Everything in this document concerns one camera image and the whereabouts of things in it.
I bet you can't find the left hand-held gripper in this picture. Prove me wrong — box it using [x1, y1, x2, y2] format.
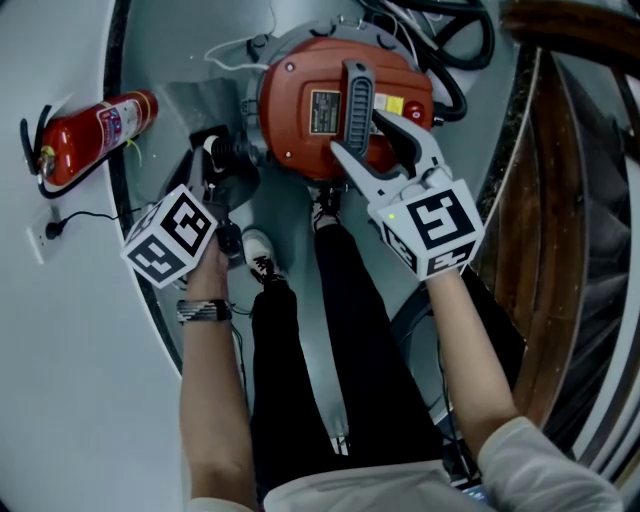
[119, 145, 246, 291]

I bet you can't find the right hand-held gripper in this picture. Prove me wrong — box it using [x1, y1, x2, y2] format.
[329, 109, 486, 283]

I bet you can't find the black corrugated vacuum hose piece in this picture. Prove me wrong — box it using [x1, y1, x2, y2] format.
[201, 131, 262, 174]

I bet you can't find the red vacuum cleaner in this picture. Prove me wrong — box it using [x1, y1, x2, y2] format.
[241, 15, 437, 190]

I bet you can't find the person's right forearm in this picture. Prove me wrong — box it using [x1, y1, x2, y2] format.
[423, 264, 522, 457]

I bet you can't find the person's left forearm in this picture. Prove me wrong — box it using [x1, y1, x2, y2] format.
[178, 234, 260, 512]

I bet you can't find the person's right white shoe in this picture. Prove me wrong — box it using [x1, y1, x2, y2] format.
[310, 186, 345, 232]

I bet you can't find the person's white shoe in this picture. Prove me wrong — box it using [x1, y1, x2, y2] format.
[310, 186, 345, 232]
[241, 228, 287, 285]

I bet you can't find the person's left white shoe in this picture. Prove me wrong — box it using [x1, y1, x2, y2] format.
[241, 228, 287, 285]

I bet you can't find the red fire extinguisher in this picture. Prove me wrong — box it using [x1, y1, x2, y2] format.
[19, 89, 161, 201]

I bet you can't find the striped wristband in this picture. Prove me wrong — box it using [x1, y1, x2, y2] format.
[175, 298, 234, 326]

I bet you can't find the wooden staircase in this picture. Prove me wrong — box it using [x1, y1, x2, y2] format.
[477, 0, 640, 484]

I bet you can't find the person's right leg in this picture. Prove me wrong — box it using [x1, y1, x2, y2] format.
[313, 223, 447, 472]

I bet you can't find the person's leg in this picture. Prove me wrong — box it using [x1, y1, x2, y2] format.
[313, 223, 447, 472]
[249, 280, 346, 494]

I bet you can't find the person's left leg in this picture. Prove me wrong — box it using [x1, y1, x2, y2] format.
[249, 280, 346, 494]

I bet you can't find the small black device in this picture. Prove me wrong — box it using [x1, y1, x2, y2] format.
[448, 473, 490, 505]

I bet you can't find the person's white shirt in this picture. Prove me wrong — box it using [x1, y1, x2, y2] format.
[186, 416, 625, 512]

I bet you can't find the thick black vacuum hose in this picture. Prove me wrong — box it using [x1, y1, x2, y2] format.
[368, 0, 497, 123]

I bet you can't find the thin white cable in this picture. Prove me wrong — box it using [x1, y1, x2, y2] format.
[203, 0, 279, 72]

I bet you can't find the black power cable with plug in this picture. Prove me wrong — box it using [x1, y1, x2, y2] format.
[44, 209, 151, 242]

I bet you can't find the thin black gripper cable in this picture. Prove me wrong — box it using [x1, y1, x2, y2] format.
[228, 303, 253, 416]

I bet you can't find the white wall socket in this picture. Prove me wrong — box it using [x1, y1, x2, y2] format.
[26, 205, 64, 266]

